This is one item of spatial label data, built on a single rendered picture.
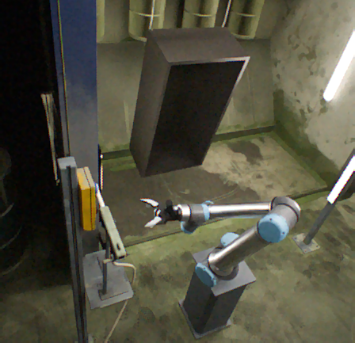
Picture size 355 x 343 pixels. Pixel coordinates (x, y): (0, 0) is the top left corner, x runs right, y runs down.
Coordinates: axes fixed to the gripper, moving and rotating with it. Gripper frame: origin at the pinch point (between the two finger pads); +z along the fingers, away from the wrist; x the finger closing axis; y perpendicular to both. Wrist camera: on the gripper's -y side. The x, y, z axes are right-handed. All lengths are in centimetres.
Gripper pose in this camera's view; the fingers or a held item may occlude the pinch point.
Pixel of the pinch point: (142, 211)
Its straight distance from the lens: 169.4
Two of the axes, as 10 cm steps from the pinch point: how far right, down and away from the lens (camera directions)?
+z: -9.3, -0.3, -3.7
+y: -3.1, 6.1, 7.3
